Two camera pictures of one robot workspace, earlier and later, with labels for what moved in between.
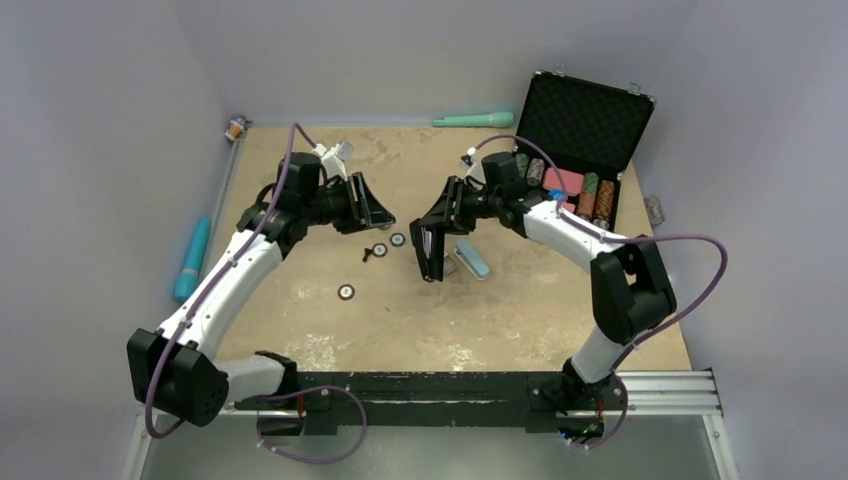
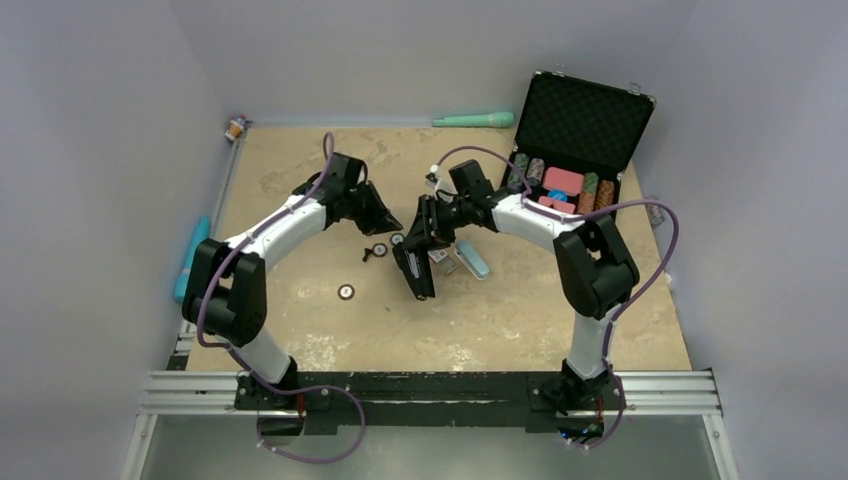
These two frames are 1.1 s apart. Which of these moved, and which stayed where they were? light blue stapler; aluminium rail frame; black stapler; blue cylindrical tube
Moved: black stapler
Stayed: aluminium rail frame; blue cylindrical tube; light blue stapler
